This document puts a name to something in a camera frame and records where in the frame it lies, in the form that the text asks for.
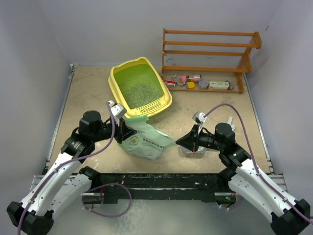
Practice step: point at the yellow green litter box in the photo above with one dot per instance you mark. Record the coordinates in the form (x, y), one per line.
(137, 85)

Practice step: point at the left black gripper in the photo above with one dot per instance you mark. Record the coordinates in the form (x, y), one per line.
(122, 131)

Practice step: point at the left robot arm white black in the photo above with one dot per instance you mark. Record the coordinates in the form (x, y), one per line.
(35, 213)

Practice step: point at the yellow grey sponge block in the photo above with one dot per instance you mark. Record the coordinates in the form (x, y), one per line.
(190, 85)

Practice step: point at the white plastic bracket piece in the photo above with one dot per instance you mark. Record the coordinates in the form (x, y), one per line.
(229, 121)

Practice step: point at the red white small box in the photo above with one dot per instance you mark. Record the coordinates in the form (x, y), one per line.
(169, 83)

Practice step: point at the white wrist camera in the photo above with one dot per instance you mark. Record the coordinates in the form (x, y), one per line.
(117, 109)
(200, 119)

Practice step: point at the pink patterned tube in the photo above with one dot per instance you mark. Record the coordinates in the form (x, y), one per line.
(193, 78)

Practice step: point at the green cat litter bag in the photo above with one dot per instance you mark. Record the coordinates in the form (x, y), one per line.
(147, 142)

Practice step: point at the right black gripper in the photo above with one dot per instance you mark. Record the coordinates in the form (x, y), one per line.
(191, 141)

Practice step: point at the white green long box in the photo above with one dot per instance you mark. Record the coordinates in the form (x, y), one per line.
(218, 85)

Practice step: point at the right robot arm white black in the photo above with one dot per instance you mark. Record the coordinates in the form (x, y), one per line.
(287, 215)

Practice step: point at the pink tape roll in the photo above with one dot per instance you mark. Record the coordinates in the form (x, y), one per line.
(183, 79)

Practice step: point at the grey small object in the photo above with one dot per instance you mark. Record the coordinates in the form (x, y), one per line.
(230, 86)

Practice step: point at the grey round container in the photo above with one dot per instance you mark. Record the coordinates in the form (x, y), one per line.
(203, 83)

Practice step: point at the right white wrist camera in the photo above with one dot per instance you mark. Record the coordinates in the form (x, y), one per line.
(200, 119)

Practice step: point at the silver metal scoop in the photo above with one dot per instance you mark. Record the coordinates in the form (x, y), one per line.
(200, 152)

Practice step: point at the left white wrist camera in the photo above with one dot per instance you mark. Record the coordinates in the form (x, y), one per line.
(117, 109)

